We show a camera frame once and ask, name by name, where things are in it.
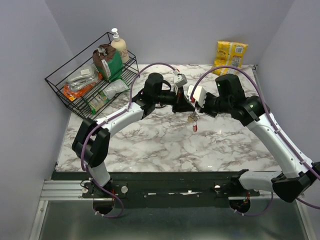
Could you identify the cream pump lotion bottle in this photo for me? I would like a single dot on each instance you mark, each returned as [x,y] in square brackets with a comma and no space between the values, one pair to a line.
[120,45]

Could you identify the brown green bag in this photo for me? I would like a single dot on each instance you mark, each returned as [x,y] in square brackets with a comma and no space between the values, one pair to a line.
[110,60]

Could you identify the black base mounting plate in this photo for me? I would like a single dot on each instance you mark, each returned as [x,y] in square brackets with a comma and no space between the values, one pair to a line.
[138,190]

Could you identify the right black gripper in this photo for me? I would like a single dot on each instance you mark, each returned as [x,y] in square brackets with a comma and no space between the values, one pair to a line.
[204,109]

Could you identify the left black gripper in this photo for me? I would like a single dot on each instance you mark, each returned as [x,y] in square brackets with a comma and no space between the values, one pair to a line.
[181,104]

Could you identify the aluminium rail frame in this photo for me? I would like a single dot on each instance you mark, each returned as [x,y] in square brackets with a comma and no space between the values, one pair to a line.
[63,214]

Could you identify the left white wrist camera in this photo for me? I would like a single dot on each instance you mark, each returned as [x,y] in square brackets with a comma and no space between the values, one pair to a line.
[180,80]

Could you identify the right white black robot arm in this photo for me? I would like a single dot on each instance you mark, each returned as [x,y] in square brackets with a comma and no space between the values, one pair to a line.
[298,172]

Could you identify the green white snack packet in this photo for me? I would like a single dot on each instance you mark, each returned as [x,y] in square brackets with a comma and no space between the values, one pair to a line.
[107,94]

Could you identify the metal red key organizer plate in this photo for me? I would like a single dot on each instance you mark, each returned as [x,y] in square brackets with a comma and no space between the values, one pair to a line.
[193,118]

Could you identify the black wire rack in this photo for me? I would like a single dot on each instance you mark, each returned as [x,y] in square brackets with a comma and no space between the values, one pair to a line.
[57,79]

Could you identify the orange snack packet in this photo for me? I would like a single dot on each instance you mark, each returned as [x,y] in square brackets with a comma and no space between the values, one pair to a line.
[73,95]

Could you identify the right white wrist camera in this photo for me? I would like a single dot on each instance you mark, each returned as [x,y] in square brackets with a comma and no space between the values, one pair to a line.
[198,96]

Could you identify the clear plastic packet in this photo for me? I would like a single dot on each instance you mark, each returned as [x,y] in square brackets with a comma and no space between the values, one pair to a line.
[84,76]

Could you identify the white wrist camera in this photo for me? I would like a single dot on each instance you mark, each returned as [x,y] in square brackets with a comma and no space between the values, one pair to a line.
[198,96]
[180,80]

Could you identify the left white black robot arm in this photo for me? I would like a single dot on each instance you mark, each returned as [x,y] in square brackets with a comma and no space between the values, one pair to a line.
[91,143]

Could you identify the yellow chips bag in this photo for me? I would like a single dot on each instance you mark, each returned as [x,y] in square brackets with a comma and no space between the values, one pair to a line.
[229,54]

